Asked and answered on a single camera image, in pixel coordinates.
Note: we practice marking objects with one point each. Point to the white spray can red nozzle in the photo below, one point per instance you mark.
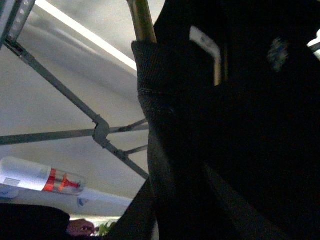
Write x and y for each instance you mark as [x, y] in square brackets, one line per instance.
[16, 172]

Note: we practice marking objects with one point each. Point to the green plant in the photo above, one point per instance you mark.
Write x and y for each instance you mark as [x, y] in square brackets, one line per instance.
[104, 229]

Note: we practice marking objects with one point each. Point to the olive green clothes hanger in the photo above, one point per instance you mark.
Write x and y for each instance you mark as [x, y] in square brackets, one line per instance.
[142, 20]

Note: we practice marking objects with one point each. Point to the perforated metal rack post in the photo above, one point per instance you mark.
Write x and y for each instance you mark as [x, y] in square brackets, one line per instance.
[13, 17]

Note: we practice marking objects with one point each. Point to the black printed t-shirt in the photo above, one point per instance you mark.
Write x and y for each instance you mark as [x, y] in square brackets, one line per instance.
[231, 93]

